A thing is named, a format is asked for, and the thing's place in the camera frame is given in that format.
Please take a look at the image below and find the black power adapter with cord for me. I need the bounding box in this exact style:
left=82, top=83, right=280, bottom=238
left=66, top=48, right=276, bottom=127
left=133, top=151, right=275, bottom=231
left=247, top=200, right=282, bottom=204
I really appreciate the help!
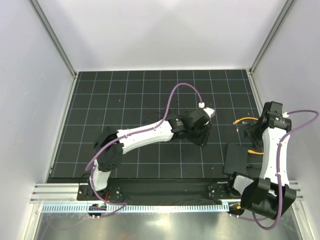
left=149, top=109, right=213, bottom=148

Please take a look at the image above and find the aluminium front rail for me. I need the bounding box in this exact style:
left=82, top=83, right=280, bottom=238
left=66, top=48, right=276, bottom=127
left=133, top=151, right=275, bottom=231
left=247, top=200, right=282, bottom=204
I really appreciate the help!
left=29, top=181, right=304, bottom=204

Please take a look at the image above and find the left aluminium frame post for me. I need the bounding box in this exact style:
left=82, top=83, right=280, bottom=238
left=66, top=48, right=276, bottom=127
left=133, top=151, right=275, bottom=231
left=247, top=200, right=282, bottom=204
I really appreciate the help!
left=28, top=0, right=77, bottom=78

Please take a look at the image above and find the right aluminium frame post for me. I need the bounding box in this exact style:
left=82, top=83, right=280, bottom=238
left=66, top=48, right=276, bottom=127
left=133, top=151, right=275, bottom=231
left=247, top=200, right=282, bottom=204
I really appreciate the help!
left=249, top=0, right=296, bottom=75

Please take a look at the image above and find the white slotted cable duct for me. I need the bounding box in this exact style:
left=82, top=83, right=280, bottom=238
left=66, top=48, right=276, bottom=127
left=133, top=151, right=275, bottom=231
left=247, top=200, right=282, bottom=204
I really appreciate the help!
left=41, top=202, right=229, bottom=214

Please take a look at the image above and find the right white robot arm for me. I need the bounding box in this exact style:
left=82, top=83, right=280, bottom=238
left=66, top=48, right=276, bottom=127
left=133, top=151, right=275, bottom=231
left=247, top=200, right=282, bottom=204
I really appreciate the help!
left=225, top=101, right=297, bottom=220

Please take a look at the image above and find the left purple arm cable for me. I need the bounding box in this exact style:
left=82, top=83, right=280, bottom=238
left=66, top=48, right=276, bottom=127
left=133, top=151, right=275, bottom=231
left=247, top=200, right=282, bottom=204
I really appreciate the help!
left=84, top=82, right=206, bottom=216

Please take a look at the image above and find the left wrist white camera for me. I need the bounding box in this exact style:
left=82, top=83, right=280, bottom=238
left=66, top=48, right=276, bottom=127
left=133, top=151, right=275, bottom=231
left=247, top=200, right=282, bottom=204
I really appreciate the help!
left=203, top=107, right=216, bottom=120

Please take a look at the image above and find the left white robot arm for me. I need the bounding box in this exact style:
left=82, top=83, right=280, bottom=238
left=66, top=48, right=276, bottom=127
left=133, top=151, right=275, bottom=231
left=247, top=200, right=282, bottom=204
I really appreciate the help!
left=85, top=107, right=216, bottom=200

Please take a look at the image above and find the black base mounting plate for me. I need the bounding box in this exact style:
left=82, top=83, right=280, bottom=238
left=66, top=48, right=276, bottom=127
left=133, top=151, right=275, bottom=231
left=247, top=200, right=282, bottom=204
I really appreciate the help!
left=77, top=178, right=240, bottom=205

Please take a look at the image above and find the black network switch box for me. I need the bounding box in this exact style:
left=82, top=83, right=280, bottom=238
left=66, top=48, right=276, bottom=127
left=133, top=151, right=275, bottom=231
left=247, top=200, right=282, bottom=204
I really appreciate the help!
left=223, top=143, right=248, bottom=175

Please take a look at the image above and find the black grid cutting mat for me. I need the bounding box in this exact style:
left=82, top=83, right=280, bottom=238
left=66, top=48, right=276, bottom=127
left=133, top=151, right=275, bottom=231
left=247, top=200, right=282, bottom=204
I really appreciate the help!
left=48, top=69, right=259, bottom=183

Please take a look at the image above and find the orange ethernet cable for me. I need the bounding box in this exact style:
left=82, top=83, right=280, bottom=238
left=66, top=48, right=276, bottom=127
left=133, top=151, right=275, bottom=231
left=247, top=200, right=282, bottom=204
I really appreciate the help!
left=232, top=116, right=265, bottom=156

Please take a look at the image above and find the aluminium frame post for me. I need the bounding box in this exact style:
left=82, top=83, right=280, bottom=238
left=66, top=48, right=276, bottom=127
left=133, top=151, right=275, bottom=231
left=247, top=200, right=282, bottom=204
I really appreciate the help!
left=28, top=0, right=77, bottom=78
left=249, top=0, right=296, bottom=75

